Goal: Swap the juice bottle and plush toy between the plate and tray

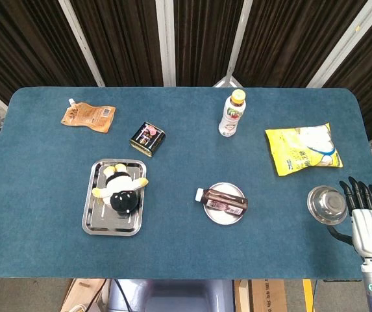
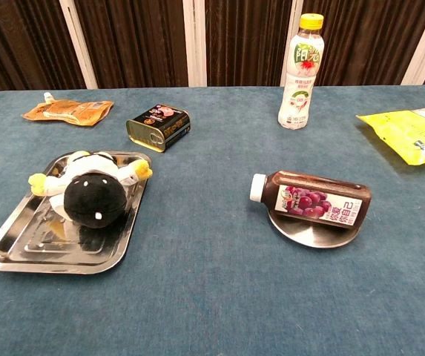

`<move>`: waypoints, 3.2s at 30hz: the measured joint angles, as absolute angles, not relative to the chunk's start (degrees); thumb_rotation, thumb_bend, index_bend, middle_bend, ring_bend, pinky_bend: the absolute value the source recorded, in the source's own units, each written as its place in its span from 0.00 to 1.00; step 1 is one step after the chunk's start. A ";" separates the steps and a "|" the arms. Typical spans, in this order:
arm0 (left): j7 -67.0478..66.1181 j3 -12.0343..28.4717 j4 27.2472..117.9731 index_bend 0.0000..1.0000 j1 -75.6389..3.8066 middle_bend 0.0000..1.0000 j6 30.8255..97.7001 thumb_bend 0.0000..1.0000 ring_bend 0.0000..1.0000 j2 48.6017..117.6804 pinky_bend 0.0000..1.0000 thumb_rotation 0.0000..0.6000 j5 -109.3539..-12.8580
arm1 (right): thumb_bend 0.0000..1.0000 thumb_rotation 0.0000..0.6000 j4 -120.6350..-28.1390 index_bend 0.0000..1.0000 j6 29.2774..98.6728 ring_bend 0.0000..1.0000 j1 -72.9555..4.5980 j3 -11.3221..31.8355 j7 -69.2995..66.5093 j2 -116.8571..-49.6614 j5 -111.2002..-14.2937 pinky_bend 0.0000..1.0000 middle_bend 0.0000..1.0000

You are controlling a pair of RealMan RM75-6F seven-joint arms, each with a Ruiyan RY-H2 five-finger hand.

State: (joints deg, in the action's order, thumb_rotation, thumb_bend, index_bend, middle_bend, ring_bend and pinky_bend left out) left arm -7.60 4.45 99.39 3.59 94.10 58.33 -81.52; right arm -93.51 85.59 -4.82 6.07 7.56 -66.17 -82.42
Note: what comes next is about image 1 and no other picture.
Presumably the orange spout pouch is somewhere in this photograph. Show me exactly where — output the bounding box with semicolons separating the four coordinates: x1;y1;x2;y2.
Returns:
60;98;117;134

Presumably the yellow snack bag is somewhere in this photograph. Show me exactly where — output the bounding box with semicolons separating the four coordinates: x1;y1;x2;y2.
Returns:
264;122;344;177

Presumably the dark brown pleated curtain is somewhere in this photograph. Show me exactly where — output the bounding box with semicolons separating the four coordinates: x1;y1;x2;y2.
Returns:
0;0;372;157

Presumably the lavender robot base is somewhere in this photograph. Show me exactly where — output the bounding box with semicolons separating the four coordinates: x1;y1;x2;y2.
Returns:
107;278;235;312

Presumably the cardboard box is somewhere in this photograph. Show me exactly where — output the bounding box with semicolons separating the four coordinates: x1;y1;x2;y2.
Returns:
234;279;289;312

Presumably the wooden crate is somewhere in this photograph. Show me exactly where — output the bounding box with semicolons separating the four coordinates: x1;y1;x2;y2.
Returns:
60;278;108;312

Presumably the black tin can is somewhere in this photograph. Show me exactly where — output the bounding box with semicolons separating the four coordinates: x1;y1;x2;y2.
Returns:
129;122;166;158

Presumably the black white plush toy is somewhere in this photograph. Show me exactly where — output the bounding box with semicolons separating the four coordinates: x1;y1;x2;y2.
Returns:
92;163;149;215

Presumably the small steel bowl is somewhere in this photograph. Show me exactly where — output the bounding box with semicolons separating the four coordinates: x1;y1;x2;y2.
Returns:
306;185;349;226

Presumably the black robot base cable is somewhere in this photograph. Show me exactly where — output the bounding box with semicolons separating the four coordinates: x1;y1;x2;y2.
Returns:
112;278;132;312

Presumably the white drink bottle yellow cap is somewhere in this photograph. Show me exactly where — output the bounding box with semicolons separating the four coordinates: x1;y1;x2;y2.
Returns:
217;88;247;138

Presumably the round white plate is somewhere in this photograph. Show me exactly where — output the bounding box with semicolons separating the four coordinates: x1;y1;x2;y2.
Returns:
203;181;248;226

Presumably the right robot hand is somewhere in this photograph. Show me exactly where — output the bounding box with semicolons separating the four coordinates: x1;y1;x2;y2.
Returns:
327;176;372;259

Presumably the rectangular steel tray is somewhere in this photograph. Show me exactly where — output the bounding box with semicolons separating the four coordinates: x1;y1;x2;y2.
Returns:
81;158;147;237

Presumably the blue felt table cover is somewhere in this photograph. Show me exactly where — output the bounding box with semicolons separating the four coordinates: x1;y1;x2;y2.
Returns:
0;86;372;280

